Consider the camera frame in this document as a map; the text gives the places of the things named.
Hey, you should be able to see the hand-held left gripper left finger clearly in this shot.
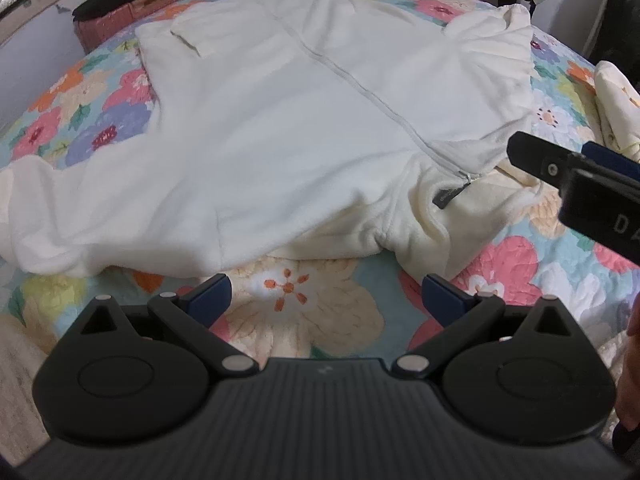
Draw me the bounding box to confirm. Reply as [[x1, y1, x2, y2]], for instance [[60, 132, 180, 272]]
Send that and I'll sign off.
[[80, 274, 253, 374]]

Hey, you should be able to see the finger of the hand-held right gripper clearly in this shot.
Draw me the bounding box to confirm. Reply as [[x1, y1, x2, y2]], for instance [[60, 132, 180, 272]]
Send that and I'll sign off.
[[581, 141, 640, 180], [506, 131, 576, 187]]

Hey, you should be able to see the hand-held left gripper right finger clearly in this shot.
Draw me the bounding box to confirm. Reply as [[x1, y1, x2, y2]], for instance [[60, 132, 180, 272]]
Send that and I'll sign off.
[[393, 274, 574, 376]]

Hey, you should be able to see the white fleece zip jacket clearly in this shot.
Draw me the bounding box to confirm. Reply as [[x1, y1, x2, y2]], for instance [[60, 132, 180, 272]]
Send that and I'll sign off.
[[0, 0, 545, 281]]

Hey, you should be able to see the cream patterned cloth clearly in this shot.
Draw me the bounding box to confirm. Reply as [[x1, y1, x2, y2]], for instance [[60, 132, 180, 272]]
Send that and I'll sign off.
[[593, 60, 640, 163]]

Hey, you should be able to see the floral quilted blanket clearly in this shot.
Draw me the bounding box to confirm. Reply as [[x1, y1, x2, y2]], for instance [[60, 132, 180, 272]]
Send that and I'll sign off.
[[0, 0, 640, 391]]

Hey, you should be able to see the black plastic bag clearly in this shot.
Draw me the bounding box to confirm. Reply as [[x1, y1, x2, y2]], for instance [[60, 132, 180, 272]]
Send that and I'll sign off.
[[582, 0, 640, 68]]

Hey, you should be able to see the red-brown storage case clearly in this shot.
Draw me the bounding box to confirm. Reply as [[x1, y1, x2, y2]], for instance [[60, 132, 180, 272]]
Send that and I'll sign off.
[[74, 0, 211, 55]]

